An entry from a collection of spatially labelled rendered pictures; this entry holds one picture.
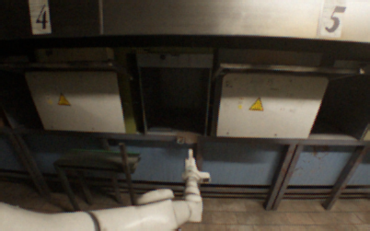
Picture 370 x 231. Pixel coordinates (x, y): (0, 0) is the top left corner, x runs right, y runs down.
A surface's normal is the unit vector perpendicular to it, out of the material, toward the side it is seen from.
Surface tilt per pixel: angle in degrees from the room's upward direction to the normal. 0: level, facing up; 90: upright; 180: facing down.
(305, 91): 90
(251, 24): 80
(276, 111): 90
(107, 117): 90
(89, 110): 90
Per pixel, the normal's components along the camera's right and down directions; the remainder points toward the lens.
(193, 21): -0.04, 0.22
